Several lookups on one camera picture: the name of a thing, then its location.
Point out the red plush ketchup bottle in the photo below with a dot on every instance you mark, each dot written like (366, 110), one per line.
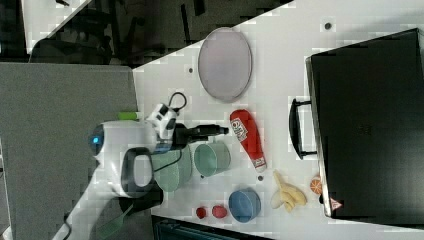
(246, 131)

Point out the small red toy fruit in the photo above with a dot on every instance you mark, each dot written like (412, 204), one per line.
(201, 212)

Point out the red toy strawberry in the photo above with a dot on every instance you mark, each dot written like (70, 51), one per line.
(219, 211)

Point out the blue bowl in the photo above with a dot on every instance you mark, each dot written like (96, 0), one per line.
(244, 205)

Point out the toy orange slice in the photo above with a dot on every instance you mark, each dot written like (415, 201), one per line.
(316, 186)

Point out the green spatula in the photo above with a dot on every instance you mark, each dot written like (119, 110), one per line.
(112, 226)

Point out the lilac round plate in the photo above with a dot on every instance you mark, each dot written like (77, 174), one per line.
(225, 64)

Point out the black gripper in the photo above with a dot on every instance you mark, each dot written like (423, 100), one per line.
(183, 136)

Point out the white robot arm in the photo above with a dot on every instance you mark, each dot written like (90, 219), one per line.
(124, 150)

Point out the green strainer basket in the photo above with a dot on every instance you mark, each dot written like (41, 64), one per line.
(172, 169)

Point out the green mug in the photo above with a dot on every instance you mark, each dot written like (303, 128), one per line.
(212, 158)

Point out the peeled toy banana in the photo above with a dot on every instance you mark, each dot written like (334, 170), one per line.
(286, 195)

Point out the black toaster oven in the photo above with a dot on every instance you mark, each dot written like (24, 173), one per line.
(367, 110)

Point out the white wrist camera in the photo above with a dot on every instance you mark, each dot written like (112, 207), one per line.
(163, 119)

